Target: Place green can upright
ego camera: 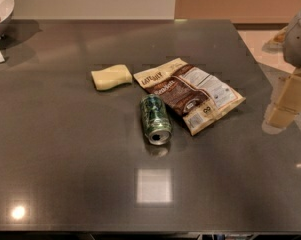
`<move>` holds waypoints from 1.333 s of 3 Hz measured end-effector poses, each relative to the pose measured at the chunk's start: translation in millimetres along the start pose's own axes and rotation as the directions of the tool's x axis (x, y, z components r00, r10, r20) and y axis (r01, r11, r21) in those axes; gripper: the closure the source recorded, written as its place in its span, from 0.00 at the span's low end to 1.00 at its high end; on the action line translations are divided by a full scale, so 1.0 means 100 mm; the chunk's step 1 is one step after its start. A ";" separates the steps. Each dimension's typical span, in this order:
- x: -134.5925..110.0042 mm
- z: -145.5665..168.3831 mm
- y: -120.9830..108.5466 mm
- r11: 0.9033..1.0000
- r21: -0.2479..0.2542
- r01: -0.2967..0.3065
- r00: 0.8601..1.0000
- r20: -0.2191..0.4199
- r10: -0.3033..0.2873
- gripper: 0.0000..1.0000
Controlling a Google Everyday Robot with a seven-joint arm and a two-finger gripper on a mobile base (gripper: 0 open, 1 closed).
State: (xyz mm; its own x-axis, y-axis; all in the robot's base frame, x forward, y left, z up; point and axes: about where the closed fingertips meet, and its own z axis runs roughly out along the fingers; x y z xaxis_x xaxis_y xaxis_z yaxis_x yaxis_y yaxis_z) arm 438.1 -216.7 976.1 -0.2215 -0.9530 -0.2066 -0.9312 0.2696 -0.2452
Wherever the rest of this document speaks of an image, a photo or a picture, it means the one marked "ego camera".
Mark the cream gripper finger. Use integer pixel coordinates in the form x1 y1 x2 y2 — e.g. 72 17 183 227
266 68 301 129

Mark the green soda can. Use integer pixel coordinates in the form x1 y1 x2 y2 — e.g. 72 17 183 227
140 94 172 146

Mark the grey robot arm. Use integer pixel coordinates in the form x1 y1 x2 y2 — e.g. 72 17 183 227
265 9 301 129

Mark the brown and cream snack bag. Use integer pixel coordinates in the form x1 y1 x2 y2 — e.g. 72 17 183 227
134 58 245 136

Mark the yellow sponge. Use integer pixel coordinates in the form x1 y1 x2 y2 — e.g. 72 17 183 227
91 64 132 91

